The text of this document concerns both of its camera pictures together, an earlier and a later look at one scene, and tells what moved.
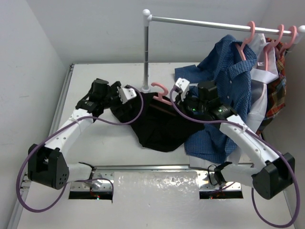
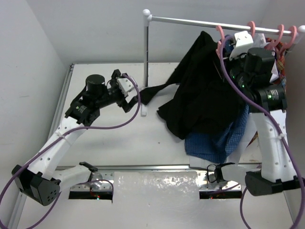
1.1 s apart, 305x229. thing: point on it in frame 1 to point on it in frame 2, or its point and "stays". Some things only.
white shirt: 265,71 stays
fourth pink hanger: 294,29 stays
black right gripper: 181,102 to 229,62
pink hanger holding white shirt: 163,93 to 218,50
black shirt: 161,126 to 204,100
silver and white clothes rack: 298,30 stays
